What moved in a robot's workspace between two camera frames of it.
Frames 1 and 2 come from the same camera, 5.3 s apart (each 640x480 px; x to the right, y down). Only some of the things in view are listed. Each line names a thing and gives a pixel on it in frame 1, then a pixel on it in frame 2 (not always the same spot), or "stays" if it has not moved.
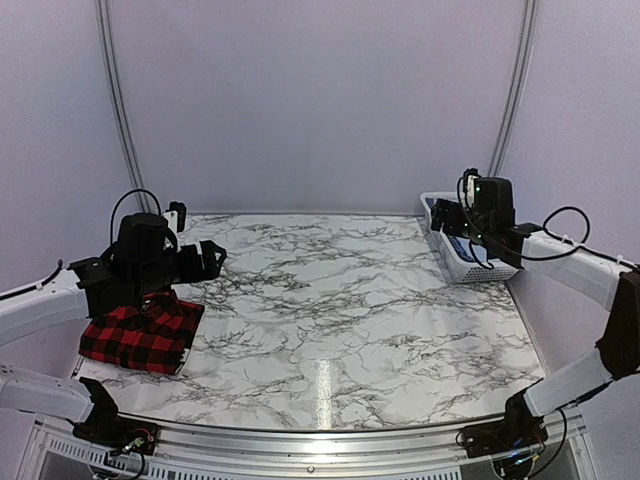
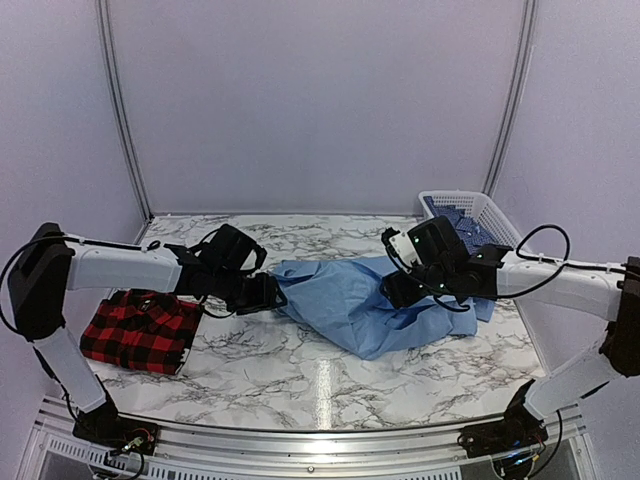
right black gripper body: x=452 y=226 → x=398 y=289
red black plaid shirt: x=153 y=339 stays
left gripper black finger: x=220 y=252 → x=280 y=298
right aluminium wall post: x=514 y=96 stays
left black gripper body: x=191 y=272 → x=248 y=299
